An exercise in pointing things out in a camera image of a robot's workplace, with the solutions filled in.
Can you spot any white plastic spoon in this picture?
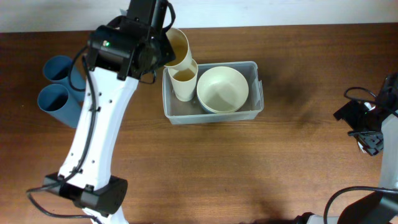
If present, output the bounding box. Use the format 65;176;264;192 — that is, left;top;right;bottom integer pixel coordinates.
364;102;375;110

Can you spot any cream cup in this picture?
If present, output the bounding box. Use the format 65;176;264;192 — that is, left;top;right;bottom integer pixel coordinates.
168;60;198;102
165;28;192;71

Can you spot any white plastic fork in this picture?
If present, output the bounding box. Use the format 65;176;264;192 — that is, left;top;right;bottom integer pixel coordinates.
357;137;369;153

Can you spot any cream cup front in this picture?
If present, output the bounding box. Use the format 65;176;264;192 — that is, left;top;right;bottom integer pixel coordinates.
168;60;198;102

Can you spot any cream bowl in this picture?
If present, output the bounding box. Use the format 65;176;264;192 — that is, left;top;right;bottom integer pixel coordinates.
197;66;249;114

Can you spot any blue bowl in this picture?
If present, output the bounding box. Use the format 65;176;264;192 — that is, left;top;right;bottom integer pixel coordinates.
197;99;208;114

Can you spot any blue cup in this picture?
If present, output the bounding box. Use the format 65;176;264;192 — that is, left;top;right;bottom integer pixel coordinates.
42;55;86;102
37;84;81;128

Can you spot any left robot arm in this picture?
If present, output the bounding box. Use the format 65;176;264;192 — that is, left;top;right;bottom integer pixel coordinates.
42;0;175;223

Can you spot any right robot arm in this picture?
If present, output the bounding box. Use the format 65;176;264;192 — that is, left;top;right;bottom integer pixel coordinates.
293;73;397;224

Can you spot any clear plastic storage container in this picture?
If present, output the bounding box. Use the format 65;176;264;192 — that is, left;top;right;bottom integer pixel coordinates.
162;61;264;124

